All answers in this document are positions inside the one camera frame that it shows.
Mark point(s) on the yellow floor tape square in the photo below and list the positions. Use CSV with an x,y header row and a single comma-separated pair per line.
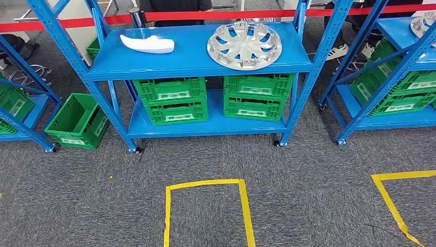
x,y
204,183
385,191

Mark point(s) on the black ringed round stool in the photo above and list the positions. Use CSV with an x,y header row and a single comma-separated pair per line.
x,y
255,19

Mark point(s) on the red barrier belt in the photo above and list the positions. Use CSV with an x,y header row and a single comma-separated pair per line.
x,y
221,14

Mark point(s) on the blue metal shelf rack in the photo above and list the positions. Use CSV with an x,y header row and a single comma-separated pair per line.
x,y
190,58
391,30
34,112

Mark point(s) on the chrome chair base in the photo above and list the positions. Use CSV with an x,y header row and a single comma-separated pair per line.
x,y
24,77
354,64

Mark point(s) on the white curved plastic part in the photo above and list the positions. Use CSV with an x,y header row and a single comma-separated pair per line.
x,y
150,45

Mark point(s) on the person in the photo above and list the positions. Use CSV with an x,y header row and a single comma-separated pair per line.
x,y
337,51
177,5

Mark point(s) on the green plastic crate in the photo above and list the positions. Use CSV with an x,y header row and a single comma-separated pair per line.
x,y
92,49
6,128
255,85
252,110
177,116
15,102
415,81
68,119
398,105
170,88

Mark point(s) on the dark chrome barrier post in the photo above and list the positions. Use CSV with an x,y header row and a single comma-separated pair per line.
x,y
136,17

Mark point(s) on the silver wheel hubcap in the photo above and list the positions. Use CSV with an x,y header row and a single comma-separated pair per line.
x,y
243,45
424,24

